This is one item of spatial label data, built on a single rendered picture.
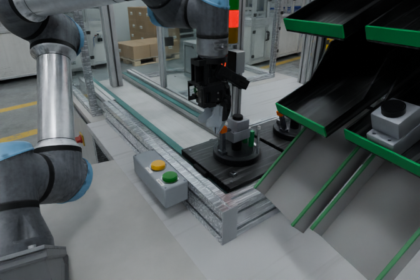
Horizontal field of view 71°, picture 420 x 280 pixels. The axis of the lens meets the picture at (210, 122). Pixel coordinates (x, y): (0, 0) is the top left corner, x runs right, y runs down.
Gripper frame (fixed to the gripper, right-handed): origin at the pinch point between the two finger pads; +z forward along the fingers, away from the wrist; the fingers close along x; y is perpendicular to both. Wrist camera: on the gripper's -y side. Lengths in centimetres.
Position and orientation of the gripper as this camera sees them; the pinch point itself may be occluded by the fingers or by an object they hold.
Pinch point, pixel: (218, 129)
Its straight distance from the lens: 79.7
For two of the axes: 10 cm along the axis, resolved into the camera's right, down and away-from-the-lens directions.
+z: 0.0, 9.1, 4.1
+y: -8.2, 2.3, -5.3
